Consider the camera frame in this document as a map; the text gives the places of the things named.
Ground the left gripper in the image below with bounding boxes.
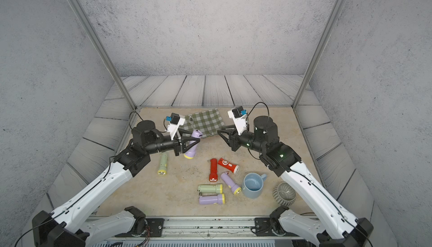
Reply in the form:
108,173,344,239
143,129,199,157

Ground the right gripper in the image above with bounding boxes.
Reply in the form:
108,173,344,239
218,124,269,157

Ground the purple flashlight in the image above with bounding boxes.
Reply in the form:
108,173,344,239
199,194,226,205
184,130,203,159
220,172,242,195

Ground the green flashlight top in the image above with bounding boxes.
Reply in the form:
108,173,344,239
157,152,168,176

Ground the green flashlight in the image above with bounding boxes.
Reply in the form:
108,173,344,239
157,152,168,176
198,184,223,194

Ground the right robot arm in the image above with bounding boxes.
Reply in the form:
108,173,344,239
218,106,374,247

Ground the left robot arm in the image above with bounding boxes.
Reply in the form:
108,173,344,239
27,113,202,247

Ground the red flashlight with logo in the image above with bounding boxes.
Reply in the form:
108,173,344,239
218,158,240,174

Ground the red flashlight upright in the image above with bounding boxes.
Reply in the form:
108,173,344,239
209,158,218,182

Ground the green flashlight lower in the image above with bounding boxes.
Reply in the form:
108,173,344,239
198,184,223,194

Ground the purple flashlight bottom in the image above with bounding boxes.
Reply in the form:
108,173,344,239
199,194,226,205

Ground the green checkered cloth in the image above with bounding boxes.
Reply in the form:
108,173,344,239
182,108,225,138

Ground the blue mug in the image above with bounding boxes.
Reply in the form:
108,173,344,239
242,173,267,199

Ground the grey ribbed bowl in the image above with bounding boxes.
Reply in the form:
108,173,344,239
272,182,297,207

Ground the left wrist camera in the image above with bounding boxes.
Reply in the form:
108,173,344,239
165,113,185,140

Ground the metal base rail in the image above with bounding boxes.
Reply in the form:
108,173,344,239
90,216,352,247

